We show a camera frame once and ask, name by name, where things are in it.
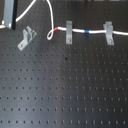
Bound grey cable clip left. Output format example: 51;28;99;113
17;26;37;51

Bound white cable with coloured marks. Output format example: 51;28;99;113
0;0;128;41

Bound grey cable clip middle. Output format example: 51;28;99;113
66;21;72;45

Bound grey cable clip right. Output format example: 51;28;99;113
103;21;114;45

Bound metal frame post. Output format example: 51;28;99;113
2;0;18;29

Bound grey cable clip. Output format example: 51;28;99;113
17;26;37;51
66;21;72;45
103;21;114;45

